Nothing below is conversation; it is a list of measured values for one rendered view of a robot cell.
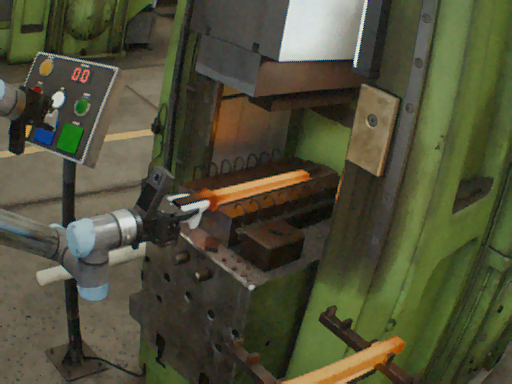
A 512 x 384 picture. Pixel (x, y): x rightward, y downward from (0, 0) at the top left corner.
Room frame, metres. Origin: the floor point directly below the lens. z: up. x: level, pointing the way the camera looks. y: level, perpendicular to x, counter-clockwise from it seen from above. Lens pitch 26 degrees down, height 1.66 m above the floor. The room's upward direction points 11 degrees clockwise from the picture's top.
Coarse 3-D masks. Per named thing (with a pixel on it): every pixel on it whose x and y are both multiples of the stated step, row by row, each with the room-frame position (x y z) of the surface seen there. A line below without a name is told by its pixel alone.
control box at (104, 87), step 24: (48, 72) 1.59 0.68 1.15; (72, 72) 1.57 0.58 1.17; (96, 72) 1.55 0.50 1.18; (120, 72) 1.56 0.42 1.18; (48, 96) 1.55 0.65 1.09; (72, 96) 1.53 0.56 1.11; (96, 96) 1.51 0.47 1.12; (120, 96) 1.58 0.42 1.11; (72, 120) 1.49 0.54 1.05; (96, 120) 1.47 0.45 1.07; (96, 144) 1.48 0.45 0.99
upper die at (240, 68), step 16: (208, 48) 1.34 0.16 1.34; (224, 48) 1.30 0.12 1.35; (240, 48) 1.27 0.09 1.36; (208, 64) 1.33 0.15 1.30; (224, 64) 1.30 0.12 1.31; (240, 64) 1.27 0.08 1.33; (256, 64) 1.23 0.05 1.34; (272, 64) 1.26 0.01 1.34; (288, 64) 1.29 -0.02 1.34; (304, 64) 1.33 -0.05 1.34; (320, 64) 1.37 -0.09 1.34; (336, 64) 1.42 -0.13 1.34; (352, 64) 1.46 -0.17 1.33; (224, 80) 1.29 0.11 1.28; (240, 80) 1.26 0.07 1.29; (256, 80) 1.23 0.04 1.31; (272, 80) 1.26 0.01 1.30; (288, 80) 1.30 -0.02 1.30; (304, 80) 1.34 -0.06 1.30; (320, 80) 1.38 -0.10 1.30; (336, 80) 1.42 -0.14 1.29; (352, 80) 1.47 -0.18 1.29; (256, 96) 1.24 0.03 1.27
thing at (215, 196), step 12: (264, 180) 1.41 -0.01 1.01; (276, 180) 1.42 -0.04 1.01; (288, 180) 1.45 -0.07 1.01; (204, 192) 1.27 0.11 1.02; (216, 192) 1.29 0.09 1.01; (228, 192) 1.31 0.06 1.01; (240, 192) 1.33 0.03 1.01; (252, 192) 1.36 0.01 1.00; (180, 204) 1.20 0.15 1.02; (216, 204) 1.26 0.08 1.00
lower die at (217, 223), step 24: (264, 168) 1.55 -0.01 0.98; (288, 168) 1.56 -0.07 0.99; (312, 168) 1.56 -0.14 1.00; (192, 192) 1.32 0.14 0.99; (264, 192) 1.37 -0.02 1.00; (288, 192) 1.41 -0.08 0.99; (336, 192) 1.50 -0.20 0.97; (216, 216) 1.26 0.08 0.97; (240, 216) 1.25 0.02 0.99; (264, 216) 1.31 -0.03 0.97
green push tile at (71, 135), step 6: (66, 126) 1.48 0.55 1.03; (72, 126) 1.47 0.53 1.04; (66, 132) 1.47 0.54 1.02; (72, 132) 1.46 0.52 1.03; (78, 132) 1.46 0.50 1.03; (60, 138) 1.46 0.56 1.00; (66, 138) 1.46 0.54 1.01; (72, 138) 1.45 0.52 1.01; (78, 138) 1.45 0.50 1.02; (60, 144) 1.45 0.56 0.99; (66, 144) 1.45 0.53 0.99; (72, 144) 1.44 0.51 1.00; (78, 144) 1.44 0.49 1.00; (66, 150) 1.44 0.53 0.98; (72, 150) 1.43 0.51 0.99
